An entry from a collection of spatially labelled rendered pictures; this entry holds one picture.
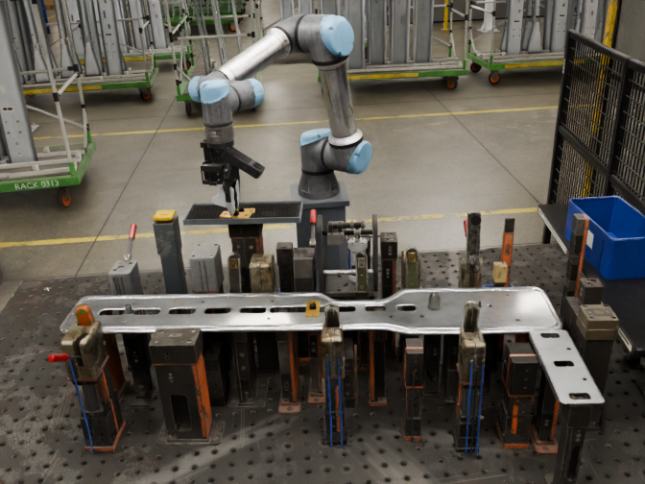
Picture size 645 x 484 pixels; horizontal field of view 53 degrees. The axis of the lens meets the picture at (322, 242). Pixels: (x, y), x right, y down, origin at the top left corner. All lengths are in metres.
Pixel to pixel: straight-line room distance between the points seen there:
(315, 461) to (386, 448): 0.19
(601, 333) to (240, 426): 1.00
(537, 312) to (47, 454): 1.40
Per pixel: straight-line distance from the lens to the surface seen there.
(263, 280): 1.94
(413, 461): 1.81
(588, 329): 1.77
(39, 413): 2.17
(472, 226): 1.92
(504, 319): 1.82
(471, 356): 1.64
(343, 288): 2.00
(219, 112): 1.70
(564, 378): 1.64
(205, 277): 1.96
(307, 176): 2.30
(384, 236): 1.97
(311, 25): 2.03
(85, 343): 1.75
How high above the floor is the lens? 1.97
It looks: 26 degrees down
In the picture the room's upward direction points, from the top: 3 degrees counter-clockwise
